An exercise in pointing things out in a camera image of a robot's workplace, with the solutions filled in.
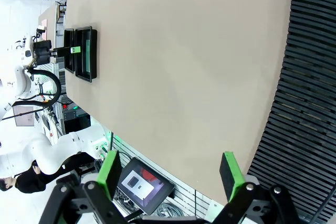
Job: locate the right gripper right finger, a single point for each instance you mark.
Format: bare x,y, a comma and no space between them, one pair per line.
233,179

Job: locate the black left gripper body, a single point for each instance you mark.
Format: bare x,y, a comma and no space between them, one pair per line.
43,52

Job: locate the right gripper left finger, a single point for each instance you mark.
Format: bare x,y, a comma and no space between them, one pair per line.
107,174

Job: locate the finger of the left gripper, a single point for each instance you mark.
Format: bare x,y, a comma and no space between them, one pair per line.
63,51

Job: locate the large black ESD tray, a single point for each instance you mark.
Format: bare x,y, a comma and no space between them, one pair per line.
68,61

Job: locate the small black ESD tray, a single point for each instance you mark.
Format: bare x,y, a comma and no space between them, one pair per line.
81,58

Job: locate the green printed circuit board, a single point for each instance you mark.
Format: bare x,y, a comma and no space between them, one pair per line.
88,56

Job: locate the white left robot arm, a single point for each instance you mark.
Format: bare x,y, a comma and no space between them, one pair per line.
39,150

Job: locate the tan background table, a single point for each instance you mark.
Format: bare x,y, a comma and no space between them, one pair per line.
50,16

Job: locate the black tablet screen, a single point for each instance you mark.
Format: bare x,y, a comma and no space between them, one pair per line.
147,190

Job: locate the person in black clothes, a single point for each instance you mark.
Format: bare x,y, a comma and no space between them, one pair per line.
29,182

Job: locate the black slotted rack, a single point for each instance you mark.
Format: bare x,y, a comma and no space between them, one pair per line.
302,77

